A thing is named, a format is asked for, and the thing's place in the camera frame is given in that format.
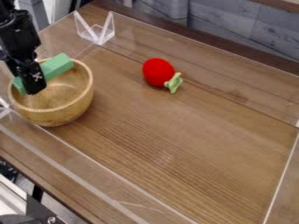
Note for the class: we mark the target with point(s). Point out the green rectangular block stick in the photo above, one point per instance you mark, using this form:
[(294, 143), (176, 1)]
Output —
[(52, 67)]

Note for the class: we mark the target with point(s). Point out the clear acrylic corner bracket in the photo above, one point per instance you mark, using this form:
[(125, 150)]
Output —
[(96, 34)]

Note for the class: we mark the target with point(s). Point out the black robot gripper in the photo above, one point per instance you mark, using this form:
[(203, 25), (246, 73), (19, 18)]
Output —
[(19, 41)]

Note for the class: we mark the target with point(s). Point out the clear acrylic table barrier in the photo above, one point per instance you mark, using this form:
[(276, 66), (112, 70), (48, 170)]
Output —
[(207, 156)]

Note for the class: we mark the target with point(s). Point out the red plush strawberry toy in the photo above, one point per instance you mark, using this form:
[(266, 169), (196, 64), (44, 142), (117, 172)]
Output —
[(160, 75)]

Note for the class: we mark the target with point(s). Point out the black table clamp mount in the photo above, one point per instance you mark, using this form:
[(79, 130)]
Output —
[(20, 209)]

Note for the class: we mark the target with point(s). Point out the light wooden bowl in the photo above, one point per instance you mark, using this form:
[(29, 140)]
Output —
[(61, 102)]

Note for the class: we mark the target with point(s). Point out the grey post behind table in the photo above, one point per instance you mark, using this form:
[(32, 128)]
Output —
[(35, 6)]

